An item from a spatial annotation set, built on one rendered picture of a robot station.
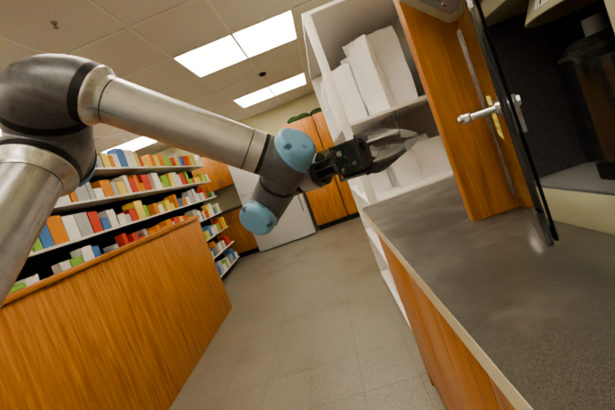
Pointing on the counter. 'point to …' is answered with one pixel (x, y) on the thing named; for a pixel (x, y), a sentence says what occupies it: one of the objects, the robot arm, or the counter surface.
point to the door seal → (512, 106)
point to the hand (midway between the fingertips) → (411, 136)
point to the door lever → (479, 113)
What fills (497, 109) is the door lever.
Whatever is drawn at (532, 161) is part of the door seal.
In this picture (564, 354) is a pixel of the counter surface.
